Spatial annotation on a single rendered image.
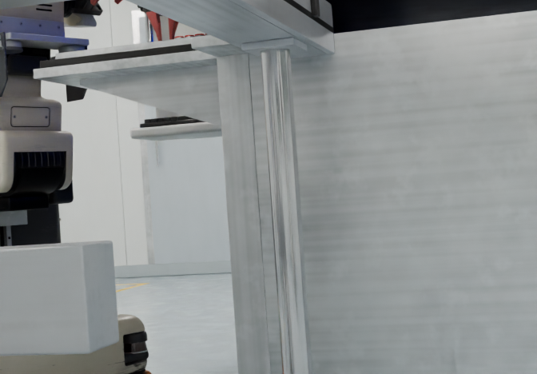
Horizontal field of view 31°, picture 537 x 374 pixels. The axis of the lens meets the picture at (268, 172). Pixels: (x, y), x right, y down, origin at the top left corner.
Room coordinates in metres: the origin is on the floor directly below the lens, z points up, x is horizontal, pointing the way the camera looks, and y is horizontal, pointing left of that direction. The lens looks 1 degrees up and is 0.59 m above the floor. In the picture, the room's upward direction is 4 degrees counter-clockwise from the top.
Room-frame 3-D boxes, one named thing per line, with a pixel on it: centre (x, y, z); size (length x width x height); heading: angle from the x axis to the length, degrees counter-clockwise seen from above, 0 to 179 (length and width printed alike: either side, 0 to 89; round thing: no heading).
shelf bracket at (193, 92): (2.02, 0.22, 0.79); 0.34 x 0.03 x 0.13; 74
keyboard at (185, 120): (2.79, 0.15, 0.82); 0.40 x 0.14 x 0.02; 77
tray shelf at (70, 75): (2.26, 0.14, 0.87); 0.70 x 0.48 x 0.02; 164
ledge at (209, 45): (1.78, 0.04, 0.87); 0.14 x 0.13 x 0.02; 74
